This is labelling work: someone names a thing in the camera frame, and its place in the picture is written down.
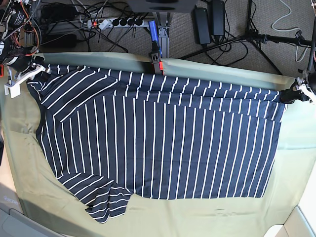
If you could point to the right-arm black gripper body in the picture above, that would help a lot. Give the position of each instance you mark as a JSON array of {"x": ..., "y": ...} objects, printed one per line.
[{"x": 21, "y": 64}]

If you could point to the left-arm black gripper body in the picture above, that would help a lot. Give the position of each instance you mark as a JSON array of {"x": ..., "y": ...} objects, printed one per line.
[{"x": 309, "y": 80}]

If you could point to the navy white striped T-shirt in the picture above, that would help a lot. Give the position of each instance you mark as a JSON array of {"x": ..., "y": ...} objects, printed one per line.
[{"x": 108, "y": 135}]

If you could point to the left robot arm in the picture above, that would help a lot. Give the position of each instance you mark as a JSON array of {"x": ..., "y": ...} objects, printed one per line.
[{"x": 298, "y": 42}]

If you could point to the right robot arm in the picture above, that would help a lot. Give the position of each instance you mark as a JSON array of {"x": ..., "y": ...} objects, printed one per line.
[{"x": 16, "y": 19}]

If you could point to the black tripod stand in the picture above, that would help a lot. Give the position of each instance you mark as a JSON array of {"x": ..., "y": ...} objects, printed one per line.
[{"x": 251, "y": 35}]

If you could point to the white power strip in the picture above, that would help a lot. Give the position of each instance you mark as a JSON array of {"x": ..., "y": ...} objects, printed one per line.
[{"x": 111, "y": 23}]

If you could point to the black power adapter brick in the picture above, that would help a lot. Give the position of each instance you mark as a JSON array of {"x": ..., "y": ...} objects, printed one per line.
[{"x": 201, "y": 26}]

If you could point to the red black table clamp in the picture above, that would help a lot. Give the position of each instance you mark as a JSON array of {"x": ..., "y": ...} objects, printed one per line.
[{"x": 155, "y": 53}]

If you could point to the aluminium frame post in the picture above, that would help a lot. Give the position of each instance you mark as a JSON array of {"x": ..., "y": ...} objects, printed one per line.
[{"x": 163, "y": 21}]

